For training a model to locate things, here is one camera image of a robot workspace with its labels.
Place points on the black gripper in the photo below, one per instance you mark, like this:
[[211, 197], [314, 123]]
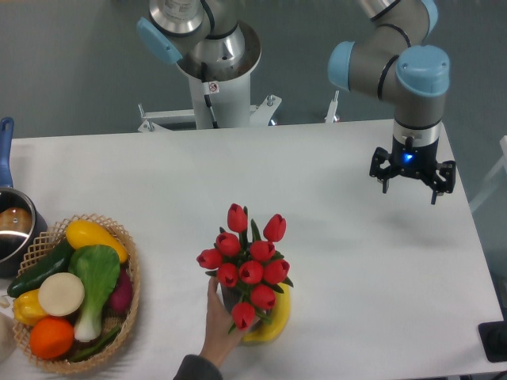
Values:
[[413, 155]]

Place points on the red tulip bouquet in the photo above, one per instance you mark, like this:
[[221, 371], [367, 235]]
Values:
[[245, 257]]

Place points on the dark flower vase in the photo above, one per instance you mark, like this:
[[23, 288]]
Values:
[[231, 296]]

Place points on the grey sleeved forearm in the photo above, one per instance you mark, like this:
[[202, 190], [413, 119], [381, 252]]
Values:
[[195, 367]]

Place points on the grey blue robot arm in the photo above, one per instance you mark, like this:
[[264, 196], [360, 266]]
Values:
[[396, 66]]

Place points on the person's hand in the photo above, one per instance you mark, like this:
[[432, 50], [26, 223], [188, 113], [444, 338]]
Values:
[[218, 341]]

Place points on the black device at edge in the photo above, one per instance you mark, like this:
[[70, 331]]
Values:
[[493, 337]]

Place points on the yellow banana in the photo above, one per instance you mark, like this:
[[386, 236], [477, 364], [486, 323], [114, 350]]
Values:
[[262, 332]]

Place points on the purple sweet potato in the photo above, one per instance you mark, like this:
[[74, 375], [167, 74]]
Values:
[[121, 298]]

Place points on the green bok choy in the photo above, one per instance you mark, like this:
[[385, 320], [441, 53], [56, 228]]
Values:
[[98, 268]]

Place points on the yellow squash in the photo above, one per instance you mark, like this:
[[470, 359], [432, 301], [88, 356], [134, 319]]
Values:
[[81, 233]]

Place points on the woven wicker basket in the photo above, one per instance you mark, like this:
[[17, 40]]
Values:
[[116, 324]]

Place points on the green beans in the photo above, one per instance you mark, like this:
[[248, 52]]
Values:
[[98, 347]]

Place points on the dark green cucumber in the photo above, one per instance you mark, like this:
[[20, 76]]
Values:
[[54, 262]]

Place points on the orange fruit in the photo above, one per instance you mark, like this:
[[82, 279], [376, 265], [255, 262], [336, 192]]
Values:
[[51, 337]]

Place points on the yellow bell pepper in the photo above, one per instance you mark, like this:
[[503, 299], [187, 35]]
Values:
[[27, 309]]

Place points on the white frame at right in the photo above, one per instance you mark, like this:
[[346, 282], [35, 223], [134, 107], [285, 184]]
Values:
[[491, 181]]

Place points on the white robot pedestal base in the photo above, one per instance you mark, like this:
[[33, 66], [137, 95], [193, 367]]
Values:
[[216, 52]]

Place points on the blue handled saucepan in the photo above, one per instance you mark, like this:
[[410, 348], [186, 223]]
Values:
[[21, 222]]

